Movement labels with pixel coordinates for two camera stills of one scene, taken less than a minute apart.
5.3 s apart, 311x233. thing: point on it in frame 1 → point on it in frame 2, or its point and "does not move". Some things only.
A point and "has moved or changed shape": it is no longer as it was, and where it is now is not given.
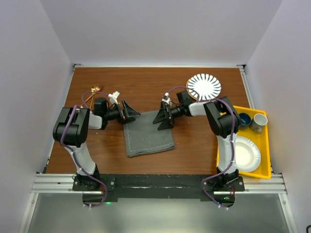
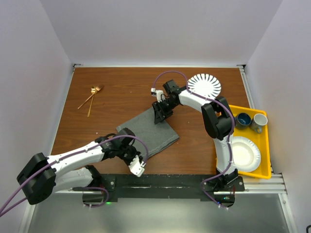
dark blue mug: (245, 120) does not move
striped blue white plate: (207, 86) does not move
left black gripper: (129, 111) → (135, 154)
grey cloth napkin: (142, 136) has moved or changed shape
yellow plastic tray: (264, 171) does not move
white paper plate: (247, 156) does not move
